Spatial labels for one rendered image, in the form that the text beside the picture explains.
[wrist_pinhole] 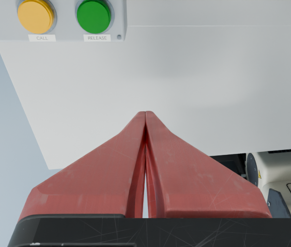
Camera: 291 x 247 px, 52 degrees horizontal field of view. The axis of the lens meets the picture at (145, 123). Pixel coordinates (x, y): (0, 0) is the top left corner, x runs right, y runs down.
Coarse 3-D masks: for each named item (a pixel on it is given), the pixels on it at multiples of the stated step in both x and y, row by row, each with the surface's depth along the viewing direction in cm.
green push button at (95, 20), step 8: (88, 0) 34; (96, 0) 34; (80, 8) 34; (88, 8) 34; (96, 8) 34; (104, 8) 34; (80, 16) 35; (88, 16) 35; (96, 16) 35; (104, 16) 35; (80, 24) 36; (88, 24) 36; (96, 24) 36; (104, 24) 36; (96, 32) 36
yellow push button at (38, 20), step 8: (24, 0) 34; (32, 0) 34; (40, 0) 35; (24, 8) 35; (32, 8) 35; (40, 8) 35; (48, 8) 35; (24, 16) 35; (32, 16) 35; (40, 16) 35; (48, 16) 35; (24, 24) 36; (32, 24) 36; (40, 24) 36; (48, 24) 36; (32, 32) 36; (40, 32) 36
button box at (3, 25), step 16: (0, 0) 35; (16, 0) 35; (48, 0) 35; (64, 0) 35; (80, 0) 35; (112, 0) 35; (0, 16) 36; (16, 16) 36; (64, 16) 36; (112, 16) 36; (0, 32) 37; (16, 32) 37; (48, 32) 37; (64, 32) 37; (80, 32) 37; (112, 32) 37
